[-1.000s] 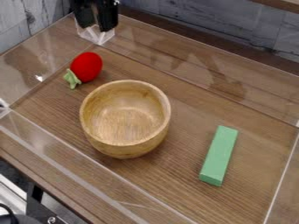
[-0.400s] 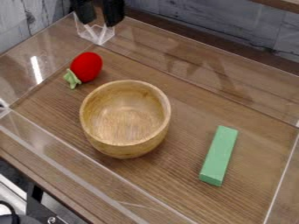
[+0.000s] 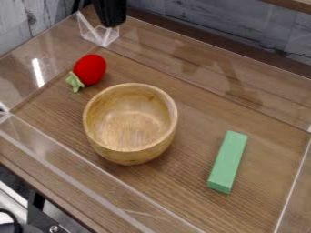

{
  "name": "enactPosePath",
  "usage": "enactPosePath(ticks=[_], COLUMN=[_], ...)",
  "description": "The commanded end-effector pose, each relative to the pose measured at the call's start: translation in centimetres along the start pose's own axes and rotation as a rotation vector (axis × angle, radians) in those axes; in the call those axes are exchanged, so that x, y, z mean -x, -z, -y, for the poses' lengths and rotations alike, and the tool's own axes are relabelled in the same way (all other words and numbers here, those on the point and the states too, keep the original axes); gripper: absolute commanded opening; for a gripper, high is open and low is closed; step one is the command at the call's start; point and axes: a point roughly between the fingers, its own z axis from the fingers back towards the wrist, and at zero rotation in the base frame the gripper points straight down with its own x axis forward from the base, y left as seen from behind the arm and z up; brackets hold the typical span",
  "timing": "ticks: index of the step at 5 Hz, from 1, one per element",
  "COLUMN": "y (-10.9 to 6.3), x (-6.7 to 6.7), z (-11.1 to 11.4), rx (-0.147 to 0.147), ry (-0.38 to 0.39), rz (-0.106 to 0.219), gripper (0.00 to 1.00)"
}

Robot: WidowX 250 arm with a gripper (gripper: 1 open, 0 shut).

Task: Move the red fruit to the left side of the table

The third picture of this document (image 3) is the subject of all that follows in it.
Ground black cable lower left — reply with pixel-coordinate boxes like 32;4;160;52
0;208;24;233

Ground green rectangular block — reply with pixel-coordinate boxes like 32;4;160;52
206;131;248;194

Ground clear acrylic enclosure wall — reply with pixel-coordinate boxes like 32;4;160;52
0;111;204;233

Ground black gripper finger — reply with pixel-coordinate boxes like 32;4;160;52
90;0;128;27

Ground wooden bowl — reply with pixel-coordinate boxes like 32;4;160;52
82;83;178;166

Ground red plush fruit green leaves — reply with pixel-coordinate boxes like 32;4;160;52
65;54;106;93

